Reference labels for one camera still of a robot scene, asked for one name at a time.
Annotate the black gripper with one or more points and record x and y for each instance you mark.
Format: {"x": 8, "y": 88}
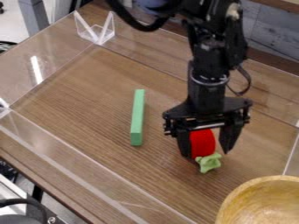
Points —
{"x": 207, "y": 109}

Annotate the red plush fruit green stem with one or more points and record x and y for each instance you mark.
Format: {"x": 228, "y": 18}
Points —
{"x": 203, "y": 150}

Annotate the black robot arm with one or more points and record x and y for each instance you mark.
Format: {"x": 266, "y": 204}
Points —
{"x": 213, "y": 26}

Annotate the green rectangular block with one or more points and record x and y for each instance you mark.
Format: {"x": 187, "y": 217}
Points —
{"x": 137, "y": 118}

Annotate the wooden bowl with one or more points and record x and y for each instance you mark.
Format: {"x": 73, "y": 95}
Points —
{"x": 266, "y": 200}

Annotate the black equipment with screw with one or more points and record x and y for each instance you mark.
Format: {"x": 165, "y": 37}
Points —
{"x": 41, "y": 213}

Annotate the clear acrylic corner bracket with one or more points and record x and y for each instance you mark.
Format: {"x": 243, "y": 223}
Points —
{"x": 97, "y": 34}

